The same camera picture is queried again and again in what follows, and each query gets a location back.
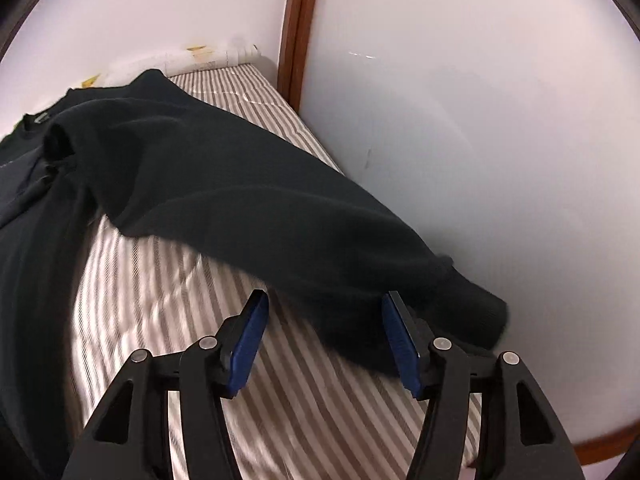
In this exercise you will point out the white printed plastic roll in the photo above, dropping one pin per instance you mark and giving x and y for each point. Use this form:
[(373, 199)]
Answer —
[(215, 57)]

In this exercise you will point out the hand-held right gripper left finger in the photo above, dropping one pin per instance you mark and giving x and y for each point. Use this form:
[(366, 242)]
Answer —
[(246, 345)]

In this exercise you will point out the black sweater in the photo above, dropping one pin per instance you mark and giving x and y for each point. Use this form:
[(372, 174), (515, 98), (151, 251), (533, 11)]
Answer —
[(225, 185)]

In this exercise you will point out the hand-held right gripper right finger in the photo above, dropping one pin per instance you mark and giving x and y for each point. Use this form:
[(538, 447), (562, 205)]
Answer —
[(402, 347)]

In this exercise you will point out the wooden door frame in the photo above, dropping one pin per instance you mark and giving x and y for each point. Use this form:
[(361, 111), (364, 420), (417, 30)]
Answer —
[(296, 35)]

